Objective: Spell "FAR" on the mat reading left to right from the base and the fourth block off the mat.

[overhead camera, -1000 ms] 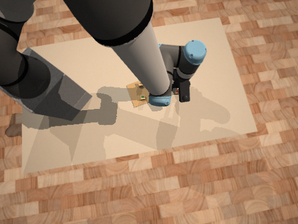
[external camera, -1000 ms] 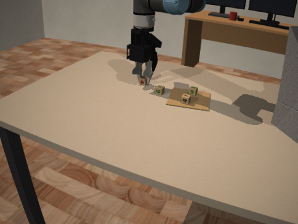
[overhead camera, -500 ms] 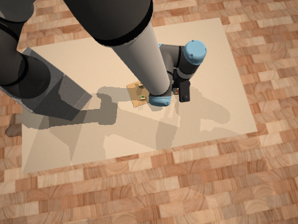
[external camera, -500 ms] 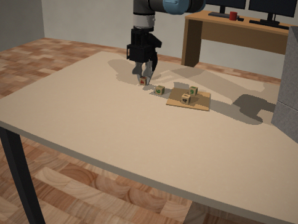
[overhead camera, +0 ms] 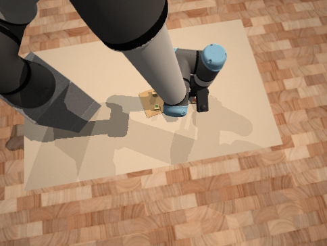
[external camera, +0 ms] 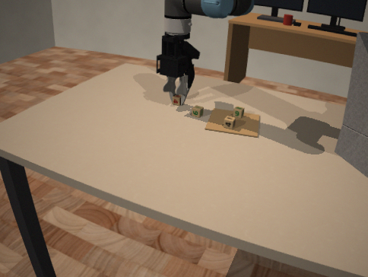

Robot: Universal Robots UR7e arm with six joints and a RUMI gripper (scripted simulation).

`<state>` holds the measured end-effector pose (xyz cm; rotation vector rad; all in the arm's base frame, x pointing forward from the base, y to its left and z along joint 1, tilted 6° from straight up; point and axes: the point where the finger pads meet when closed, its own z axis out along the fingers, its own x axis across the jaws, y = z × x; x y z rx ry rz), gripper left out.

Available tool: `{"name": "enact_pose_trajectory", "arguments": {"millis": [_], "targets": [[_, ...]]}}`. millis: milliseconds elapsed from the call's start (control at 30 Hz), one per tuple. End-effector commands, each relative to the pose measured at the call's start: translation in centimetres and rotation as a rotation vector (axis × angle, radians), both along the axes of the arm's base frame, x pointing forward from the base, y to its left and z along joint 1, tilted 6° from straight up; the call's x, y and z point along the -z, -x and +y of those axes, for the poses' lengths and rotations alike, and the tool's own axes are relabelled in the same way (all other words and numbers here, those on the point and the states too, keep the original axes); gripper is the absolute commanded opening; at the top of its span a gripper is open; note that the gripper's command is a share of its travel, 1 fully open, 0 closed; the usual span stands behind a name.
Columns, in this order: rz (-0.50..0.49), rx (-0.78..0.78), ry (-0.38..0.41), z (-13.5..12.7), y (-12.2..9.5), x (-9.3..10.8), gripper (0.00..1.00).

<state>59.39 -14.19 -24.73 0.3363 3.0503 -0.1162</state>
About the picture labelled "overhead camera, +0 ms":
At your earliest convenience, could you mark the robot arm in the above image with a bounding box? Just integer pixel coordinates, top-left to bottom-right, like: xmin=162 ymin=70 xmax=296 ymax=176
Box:
xmin=0 ymin=0 xmax=227 ymax=117

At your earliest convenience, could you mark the tan mat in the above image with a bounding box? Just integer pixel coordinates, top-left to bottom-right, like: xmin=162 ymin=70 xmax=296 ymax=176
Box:
xmin=139 ymin=89 xmax=164 ymax=118

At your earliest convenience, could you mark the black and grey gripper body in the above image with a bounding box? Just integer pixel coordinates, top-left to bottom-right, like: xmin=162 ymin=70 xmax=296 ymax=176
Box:
xmin=190 ymin=75 xmax=208 ymax=97

